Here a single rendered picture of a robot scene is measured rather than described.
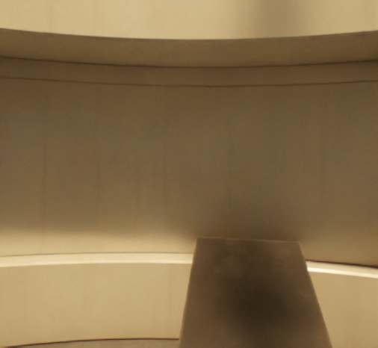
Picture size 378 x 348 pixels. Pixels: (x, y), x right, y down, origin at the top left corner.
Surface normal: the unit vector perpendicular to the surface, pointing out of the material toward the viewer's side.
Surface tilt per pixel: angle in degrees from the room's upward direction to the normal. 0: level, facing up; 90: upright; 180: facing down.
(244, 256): 25
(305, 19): 90
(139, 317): 90
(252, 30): 90
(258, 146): 90
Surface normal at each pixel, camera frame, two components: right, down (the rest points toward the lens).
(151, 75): 0.04, -0.01
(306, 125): -0.22, -0.01
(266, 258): -0.04, -0.91
